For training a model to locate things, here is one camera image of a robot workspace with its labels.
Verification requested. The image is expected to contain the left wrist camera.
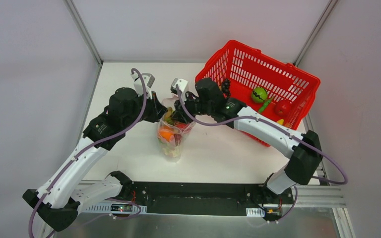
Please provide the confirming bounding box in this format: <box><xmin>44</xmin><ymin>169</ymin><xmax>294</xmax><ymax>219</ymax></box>
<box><xmin>131</xmin><ymin>73</ymin><xmax>155</xmax><ymax>98</ymax></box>

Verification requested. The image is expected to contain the green mangosteen fruit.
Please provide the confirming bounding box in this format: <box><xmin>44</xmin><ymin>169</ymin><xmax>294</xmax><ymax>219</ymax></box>
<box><xmin>251</xmin><ymin>87</ymin><xmax>268</xmax><ymax>104</ymax></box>

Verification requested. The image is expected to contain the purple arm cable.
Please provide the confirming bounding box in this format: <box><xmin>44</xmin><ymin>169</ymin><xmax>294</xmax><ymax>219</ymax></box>
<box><xmin>176</xmin><ymin>84</ymin><xmax>348</xmax><ymax>185</ymax></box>
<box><xmin>28</xmin><ymin>68</ymin><xmax>148</xmax><ymax>238</ymax></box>

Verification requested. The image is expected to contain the red apple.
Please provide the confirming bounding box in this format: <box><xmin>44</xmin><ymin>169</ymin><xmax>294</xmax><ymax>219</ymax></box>
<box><xmin>273</xmin><ymin>100</ymin><xmax>291</xmax><ymax>117</ymax></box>
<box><xmin>175</xmin><ymin>121</ymin><xmax>195</xmax><ymax>133</ymax></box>

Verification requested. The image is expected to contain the dark grape bunch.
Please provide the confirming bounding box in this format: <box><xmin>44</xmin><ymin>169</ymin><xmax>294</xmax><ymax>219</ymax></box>
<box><xmin>220</xmin><ymin>79</ymin><xmax>231</xmax><ymax>98</ymax></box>

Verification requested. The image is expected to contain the green lettuce leaf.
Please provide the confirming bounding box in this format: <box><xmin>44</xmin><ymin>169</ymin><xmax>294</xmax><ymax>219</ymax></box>
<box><xmin>160</xmin><ymin>142</ymin><xmax>182</xmax><ymax>160</ymax></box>

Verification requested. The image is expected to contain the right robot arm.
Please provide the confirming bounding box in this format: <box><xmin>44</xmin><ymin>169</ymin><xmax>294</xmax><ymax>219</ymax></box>
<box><xmin>171</xmin><ymin>78</ymin><xmax>322</xmax><ymax>203</ymax></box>

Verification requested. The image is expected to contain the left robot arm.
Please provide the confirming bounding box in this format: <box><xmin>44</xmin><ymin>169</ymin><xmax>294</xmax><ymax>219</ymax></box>
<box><xmin>22</xmin><ymin>87</ymin><xmax>167</xmax><ymax>232</ymax></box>

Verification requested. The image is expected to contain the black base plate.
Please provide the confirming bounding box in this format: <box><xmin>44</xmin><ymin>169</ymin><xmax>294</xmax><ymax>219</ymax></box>
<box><xmin>114</xmin><ymin>181</ymin><xmax>294</xmax><ymax>217</ymax></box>

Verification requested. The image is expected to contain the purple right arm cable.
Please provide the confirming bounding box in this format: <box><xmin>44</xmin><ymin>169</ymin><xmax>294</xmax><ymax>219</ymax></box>
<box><xmin>176</xmin><ymin>84</ymin><xmax>348</xmax><ymax>185</ymax></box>

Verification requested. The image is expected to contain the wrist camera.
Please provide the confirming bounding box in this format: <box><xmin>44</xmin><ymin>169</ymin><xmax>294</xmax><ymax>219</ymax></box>
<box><xmin>131</xmin><ymin>73</ymin><xmax>155</xmax><ymax>98</ymax></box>
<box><xmin>170</xmin><ymin>78</ymin><xmax>189</xmax><ymax>101</ymax></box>

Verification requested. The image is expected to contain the red plastic basket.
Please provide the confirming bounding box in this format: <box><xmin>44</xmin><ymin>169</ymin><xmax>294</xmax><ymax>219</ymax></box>
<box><xmin>195</xmin><ymin>40</ymin><xmax>320</xmax><ymax>129</ymax></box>

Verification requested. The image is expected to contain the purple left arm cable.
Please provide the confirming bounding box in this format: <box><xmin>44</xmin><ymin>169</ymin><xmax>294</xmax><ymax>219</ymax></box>
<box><xmin>28</xmin><ymin>68</ymin><xmax>148</xmax><ymax>238</ymax></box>

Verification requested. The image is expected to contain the orange fruit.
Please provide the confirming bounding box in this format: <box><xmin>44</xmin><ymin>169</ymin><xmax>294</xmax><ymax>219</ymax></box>
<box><xmin>158</xmin><ymin>129</ymin><xmax>175</xmax><ymax>142</ymax></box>

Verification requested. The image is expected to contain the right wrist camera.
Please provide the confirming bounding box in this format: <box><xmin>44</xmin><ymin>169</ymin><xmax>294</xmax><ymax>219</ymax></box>
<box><xmin>170</xmin><ymin>78</ymin><xmax>189</xmax><ymax>101</ymax></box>

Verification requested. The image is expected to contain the clear zip top bag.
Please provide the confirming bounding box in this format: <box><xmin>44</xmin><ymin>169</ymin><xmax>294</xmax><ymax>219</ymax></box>
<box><xmin>156</xmin><ymin>96</ymin><xmax>195</xmax><ymax>163</ymax></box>

